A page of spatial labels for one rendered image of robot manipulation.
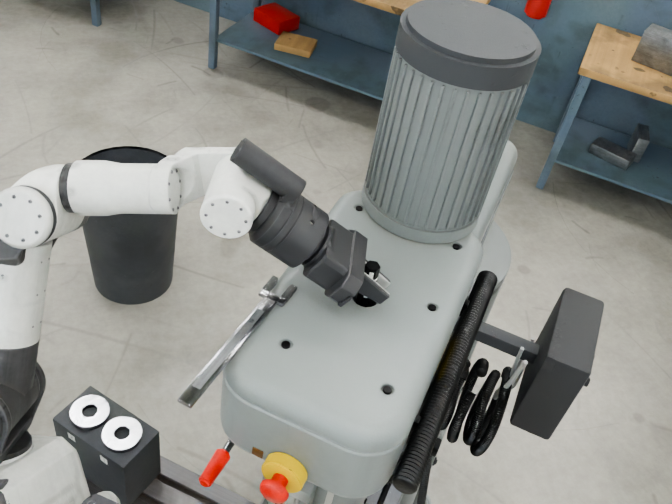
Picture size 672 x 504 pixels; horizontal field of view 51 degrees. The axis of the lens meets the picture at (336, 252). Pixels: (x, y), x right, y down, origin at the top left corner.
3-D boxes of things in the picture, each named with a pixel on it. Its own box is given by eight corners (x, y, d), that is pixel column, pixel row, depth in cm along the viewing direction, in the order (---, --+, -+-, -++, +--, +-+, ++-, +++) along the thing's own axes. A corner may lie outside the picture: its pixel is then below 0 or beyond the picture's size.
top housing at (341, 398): (373, 521, 93) (398, 456, 82) (202, 437, 98) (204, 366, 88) (466, 299, 126) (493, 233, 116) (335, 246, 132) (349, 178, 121)
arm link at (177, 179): (258, 225, 89) (154, 224, 90) (268, 186, 96) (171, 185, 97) (253, 182, 85) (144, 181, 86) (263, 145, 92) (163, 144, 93)
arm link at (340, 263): (334, 259, 105) (270, 215, 100) (377, 223, 99) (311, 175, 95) (324, 321, 95) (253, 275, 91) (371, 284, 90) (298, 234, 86)
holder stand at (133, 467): (127, 509, 169) (122, 465, 156) (60, 461, 176) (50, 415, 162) (161, 472, 178) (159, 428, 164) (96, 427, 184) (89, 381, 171)
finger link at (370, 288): (377, 302, 100) (344, 280, 97) (393, 291, 98) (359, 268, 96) (377, 311, 98) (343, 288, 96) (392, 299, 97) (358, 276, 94)
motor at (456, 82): (459, 262, 109) (527, 78, 88) (342, 215, 113) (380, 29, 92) (490, 195, 124) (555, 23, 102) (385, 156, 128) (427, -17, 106)
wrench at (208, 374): (197, 413, 82) (197, 409, 82) (169, 398, 83) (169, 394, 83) (296, 290, 100) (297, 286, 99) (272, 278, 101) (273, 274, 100)
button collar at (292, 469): (298, 500, 94) (304, 477, 90) (259, 480, 95) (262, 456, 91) (305, 487, 95) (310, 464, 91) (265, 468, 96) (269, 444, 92)
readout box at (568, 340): (553, 445, 132) (598, 377, 118) (507, 424, 134) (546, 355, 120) (570, 371, 147) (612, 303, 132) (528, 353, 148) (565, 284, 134)
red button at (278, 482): (282, 512, 91) (285, 496, 88) (255, 498, 92) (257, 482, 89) (293, 491, 93) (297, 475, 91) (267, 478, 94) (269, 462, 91)
